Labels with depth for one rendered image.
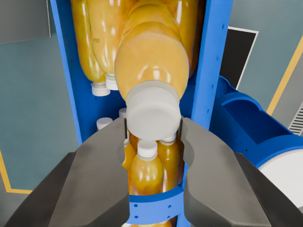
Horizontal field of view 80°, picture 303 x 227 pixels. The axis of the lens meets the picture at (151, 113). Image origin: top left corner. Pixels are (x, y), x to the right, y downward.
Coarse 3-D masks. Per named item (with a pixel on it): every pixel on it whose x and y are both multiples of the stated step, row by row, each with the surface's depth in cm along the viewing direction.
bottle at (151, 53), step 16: (144, 0) 24; (160, 0) 24; (128, 16) 23; (144, 16) 19; (160, 16) 19; (128, 32) 17; (144, 32) 15; (160, 32) 15; (176, 32) 18; (128, 48) 15; (144, 48) 14; (160, 48) 14; (176, 48) 15; (128, 64) 14; (144, 64) 14; (160, 64) 14; (176, 64) 14; (128, 80) 14; (144, 80) 14; (160, 80) 14; (176, 80) 14; (128, 96) 14; (176, 96) 14
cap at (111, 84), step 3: (108, 81) 33; (111, 81) 32; (114, 81) 32; (108, 84) 33; (111, 84) 32; (114, 84) 32; (108, 87) 33; (111, 87) 33; (114, 87) 33; (117, 87) 33
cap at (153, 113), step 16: (144, 96) 12; (160, 96) 12; (128, 112) 12; (144, 112) 12; (160, 112) 12; (176, 112) 12; (128, 128) 13; (144, 128) 13; (160, 128) 13; (176, 128) 13
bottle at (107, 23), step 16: (96, 0) 25; (112, 0) 25; (128, 0) 26; (96, 16) 26; (112, 16) 26; (96, 32) 28; (112, 32) 27; (96, 48) 29; (112, 48) 28; (112, 64) 30
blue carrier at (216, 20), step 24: (216, 0) 22; (72, 24) 34; (216, 24) 23; (72, 48) 35; (216, 48) 25; (72, 72) 34; (216, 72) 28; (72, 96) 33; (96, 96) 45; (120, 96) 51; (192, 96) 45; (96, 120) 47; (168, 192) 35; (144, 216) 34; (168, 216) 37
